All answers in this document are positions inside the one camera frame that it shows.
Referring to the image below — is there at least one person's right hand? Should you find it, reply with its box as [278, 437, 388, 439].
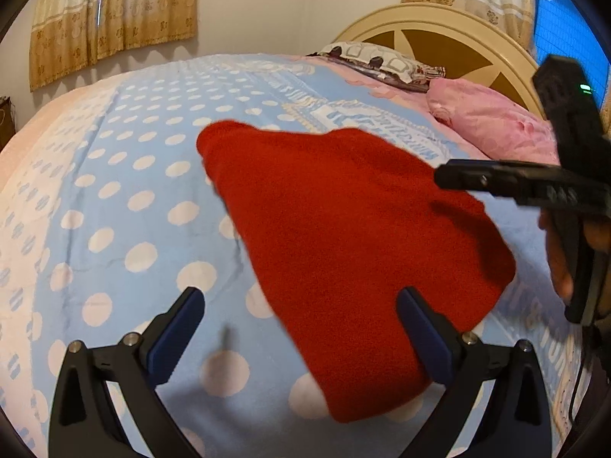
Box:
[538, 210, 611, 303]

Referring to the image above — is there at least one wide beige patterned curtain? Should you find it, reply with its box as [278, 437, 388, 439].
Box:
[29, 0, 202, 93]

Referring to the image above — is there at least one red knit sweater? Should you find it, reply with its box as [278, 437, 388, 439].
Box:
[197, 121, 517, 424]

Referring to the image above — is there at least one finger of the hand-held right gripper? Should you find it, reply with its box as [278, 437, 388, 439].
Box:
[433, 161, 565, 207]

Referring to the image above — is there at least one pink and blue dotted blanket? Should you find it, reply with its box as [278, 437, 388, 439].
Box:
[0, 53, 588, 458]

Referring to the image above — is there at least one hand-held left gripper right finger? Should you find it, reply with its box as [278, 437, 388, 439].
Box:
[396, 287, 557, 458]

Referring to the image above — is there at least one black cable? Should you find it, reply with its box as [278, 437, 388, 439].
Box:
[568, 323, 605, 424]

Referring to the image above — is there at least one pink pillow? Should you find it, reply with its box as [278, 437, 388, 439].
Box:
[426, 77, 561, 165]

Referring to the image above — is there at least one cream wooden headboard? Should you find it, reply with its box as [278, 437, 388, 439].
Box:
[330, 2, 557, 120]

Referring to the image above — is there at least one window with mesh screen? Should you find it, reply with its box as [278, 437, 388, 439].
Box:
[533, 0, 609, 106]

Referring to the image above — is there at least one patterned white brown pillow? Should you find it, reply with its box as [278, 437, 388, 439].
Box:
[308, 42, 447, 93]

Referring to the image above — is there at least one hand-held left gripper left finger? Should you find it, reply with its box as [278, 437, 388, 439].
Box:
[48, 287, 206, 458]

